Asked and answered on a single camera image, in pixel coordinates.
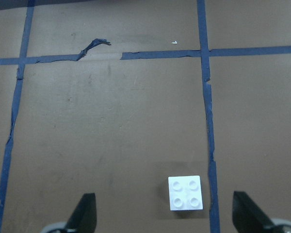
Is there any white block near right arm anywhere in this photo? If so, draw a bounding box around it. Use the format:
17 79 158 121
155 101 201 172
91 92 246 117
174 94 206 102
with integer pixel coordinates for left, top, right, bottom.
168 175 203 211

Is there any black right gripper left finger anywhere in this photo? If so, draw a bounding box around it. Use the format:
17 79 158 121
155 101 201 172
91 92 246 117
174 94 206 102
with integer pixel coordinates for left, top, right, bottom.
64 193 97 233

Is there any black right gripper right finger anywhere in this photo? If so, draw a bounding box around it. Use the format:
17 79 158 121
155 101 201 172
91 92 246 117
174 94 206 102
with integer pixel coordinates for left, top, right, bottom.
232 191 279 233

